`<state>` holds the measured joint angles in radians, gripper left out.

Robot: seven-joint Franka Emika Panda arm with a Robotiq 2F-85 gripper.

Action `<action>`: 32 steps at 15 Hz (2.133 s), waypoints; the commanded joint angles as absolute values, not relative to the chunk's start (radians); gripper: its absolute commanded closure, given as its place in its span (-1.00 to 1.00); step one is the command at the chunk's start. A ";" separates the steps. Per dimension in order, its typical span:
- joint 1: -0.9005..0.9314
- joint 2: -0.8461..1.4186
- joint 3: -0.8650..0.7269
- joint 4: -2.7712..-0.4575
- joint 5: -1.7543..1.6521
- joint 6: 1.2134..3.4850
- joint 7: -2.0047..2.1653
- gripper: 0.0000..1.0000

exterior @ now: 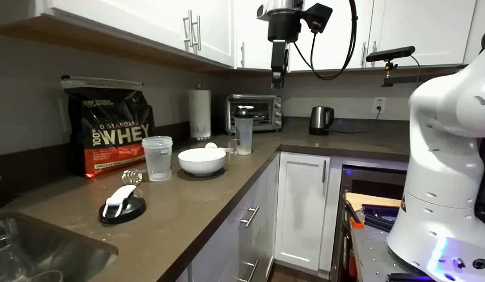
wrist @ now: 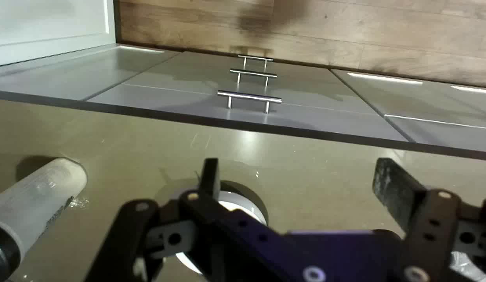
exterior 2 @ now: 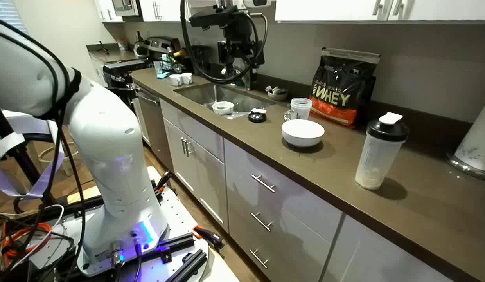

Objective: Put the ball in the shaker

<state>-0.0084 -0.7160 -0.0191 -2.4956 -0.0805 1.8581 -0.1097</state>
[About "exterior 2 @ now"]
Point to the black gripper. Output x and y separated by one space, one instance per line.
240 34

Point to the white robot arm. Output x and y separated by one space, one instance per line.
105 132

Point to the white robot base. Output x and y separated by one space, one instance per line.
179 254

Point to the clear open shaker cup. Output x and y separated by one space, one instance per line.
301 106

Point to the shaker bottle with black lid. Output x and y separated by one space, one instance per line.
384 139

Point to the stainless steel sink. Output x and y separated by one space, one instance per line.
244 100

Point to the white cup in sink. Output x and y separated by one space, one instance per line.
223 106

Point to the white bowl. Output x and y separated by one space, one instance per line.
302 132

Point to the black whey protein bag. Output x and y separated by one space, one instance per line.
343 83

